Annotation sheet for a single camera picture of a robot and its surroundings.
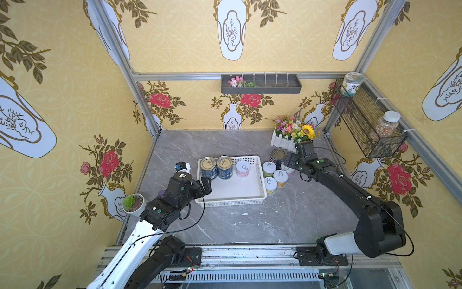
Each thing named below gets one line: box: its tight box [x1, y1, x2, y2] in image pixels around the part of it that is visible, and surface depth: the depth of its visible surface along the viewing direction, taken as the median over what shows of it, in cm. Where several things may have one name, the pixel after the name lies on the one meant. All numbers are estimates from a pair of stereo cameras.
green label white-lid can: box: [262, 161, 277, 179], surface depth 97 cm
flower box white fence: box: [270, 108, 316, 153], surface depth 102 cm
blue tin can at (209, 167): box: [200, 156, 219, 181], surface depth 94 cm
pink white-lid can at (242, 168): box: [235, 160, 251, 178], surface depth 99 cm
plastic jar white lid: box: [375, 110, 402, 139], surface depth 66 cm
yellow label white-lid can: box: [264, 177, 278, 196], surface depth 92 cm
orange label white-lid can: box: [273, 169, 289, 188], surface depth 94 cm
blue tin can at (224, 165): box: [216, 155, 233, 181], surface depth 94 cm
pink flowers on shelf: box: [227, 75, 257, 88], surface depth 89 cm
